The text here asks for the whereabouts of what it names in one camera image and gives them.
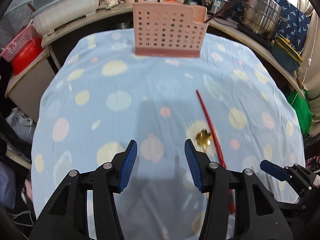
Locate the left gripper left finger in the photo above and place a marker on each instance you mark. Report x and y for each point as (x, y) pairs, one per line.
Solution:
(127, 163)

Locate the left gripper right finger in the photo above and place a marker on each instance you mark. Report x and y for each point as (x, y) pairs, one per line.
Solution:
(194, 167)

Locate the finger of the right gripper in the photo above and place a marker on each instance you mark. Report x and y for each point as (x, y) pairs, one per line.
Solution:
(275, 170)

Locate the gold flower spoon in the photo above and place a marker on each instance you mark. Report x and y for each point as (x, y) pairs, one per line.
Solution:
(203, 139)

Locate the red chopstick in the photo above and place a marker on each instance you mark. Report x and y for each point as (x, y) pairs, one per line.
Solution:
(217, 147)

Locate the dark maroon chopstick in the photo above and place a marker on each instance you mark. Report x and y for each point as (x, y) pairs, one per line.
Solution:
(223, 9)

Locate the blue patterned tablecloth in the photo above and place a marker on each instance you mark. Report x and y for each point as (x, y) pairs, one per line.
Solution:
(104, 96)

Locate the green plastic bag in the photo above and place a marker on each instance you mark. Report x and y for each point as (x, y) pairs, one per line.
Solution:
(302, 109)

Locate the stacked green yellow bowls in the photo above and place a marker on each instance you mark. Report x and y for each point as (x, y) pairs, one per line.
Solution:
(285, 54)

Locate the black induction cooktop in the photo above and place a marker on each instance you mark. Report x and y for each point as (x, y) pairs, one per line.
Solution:
(258, 38)

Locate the pink perforated utensil holder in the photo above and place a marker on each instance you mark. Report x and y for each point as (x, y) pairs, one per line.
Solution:
(169, 29)

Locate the navy floral cloth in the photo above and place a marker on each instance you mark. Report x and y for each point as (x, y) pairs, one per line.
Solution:
(287, 12)

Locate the red plastic basin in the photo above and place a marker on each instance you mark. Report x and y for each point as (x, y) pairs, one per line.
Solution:
(27, 54)

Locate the stacked steel steamer pot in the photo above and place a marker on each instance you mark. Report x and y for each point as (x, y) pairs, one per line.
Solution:
(262, 17)

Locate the pink plastic basket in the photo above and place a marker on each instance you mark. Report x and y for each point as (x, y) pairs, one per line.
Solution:
(18, 43)

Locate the teal dish drainer box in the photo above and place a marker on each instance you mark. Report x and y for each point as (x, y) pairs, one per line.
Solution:
(51, 14)

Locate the grey striped sheet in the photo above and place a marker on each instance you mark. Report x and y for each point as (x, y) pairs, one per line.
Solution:
(16, 18)

